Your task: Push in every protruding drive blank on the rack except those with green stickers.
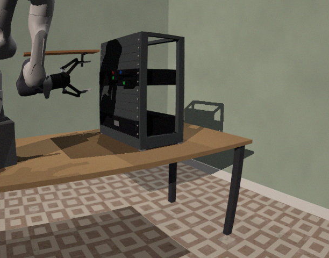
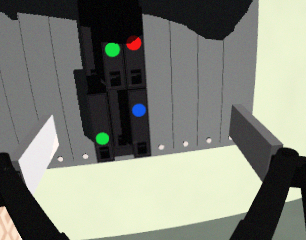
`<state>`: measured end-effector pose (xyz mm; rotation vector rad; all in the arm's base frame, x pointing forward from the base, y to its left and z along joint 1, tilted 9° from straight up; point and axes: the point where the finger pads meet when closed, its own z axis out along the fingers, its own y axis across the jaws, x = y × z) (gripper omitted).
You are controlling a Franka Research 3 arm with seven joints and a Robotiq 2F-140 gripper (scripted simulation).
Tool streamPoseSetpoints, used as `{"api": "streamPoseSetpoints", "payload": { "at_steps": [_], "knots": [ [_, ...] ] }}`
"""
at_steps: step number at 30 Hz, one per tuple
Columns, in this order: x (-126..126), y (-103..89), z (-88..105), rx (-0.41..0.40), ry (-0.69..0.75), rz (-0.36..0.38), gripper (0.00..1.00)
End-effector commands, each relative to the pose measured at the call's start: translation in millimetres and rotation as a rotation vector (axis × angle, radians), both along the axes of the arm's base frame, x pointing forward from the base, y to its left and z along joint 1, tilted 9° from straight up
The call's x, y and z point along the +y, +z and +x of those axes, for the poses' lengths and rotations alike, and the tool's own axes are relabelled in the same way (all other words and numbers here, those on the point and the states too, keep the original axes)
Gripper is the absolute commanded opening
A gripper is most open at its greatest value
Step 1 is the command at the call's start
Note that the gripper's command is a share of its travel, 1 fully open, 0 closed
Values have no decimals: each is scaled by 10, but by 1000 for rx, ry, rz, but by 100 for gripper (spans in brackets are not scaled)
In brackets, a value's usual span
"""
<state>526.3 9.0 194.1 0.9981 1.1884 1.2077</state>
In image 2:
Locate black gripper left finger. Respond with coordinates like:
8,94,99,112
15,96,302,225
0,114,70,240

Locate black server rack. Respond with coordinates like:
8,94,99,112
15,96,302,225
0,0,259,169

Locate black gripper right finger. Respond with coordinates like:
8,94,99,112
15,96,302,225
229,104,306,240

